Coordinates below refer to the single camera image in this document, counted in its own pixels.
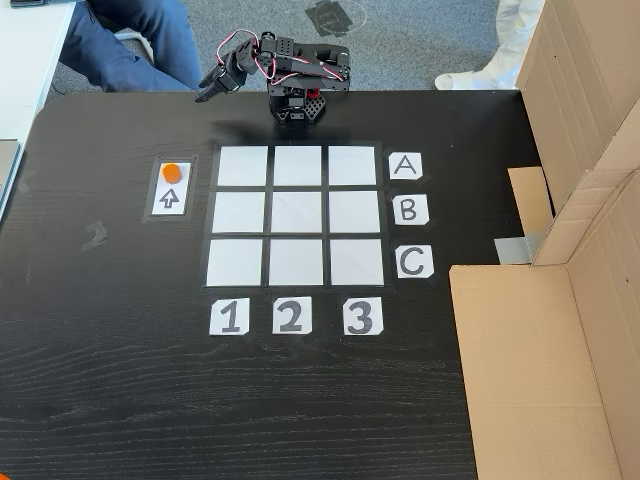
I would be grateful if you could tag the white table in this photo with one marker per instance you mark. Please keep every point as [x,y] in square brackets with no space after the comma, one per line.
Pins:
[30,60]

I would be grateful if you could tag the clear tape scraps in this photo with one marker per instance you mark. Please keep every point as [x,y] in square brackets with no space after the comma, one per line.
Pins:
[95,236]

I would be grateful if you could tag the paper sheet number 1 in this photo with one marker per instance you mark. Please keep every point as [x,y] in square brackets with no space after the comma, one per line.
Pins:
[229,316]

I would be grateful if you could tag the seated person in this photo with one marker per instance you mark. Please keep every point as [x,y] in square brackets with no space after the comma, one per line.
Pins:
[130,45]

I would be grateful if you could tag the brown cardboard box panel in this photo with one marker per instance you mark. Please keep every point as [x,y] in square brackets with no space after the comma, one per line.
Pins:
[530,370]
[580,90]

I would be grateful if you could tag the paper sheet letter B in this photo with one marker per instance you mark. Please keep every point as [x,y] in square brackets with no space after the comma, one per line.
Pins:
[410,210]

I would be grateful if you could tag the paper sheet number 3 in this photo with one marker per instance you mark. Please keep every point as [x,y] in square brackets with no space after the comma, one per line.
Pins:
[363,316]

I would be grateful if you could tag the round orange token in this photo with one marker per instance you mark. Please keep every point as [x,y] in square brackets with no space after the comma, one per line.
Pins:
[171,173]

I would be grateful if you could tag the paper sheet letter A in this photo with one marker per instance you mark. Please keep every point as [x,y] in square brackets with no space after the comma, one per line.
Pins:
[406,166]

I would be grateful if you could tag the paper sheet number 2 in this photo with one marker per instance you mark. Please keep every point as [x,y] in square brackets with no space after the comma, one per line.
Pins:
[292,315]

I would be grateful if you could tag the grey duct tape strip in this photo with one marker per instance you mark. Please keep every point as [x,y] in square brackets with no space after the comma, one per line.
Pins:
[515,248]

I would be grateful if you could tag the standing person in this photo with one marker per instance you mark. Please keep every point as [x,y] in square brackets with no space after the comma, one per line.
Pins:
[510,45]

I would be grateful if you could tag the black floor tape patch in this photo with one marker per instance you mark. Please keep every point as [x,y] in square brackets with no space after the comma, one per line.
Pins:
[330,17]

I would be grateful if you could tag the white arrow paper sheet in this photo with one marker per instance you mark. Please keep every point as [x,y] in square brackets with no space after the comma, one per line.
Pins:
[170,202]

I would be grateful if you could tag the paper sheet letter C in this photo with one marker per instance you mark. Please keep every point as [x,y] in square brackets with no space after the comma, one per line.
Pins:
[414,261]

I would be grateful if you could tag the white metal frame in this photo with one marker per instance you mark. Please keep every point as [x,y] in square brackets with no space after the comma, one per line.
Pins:
[142,42]

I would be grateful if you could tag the white nine-square grid sheet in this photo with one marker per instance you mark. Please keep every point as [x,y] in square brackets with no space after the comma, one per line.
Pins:
[242,166]

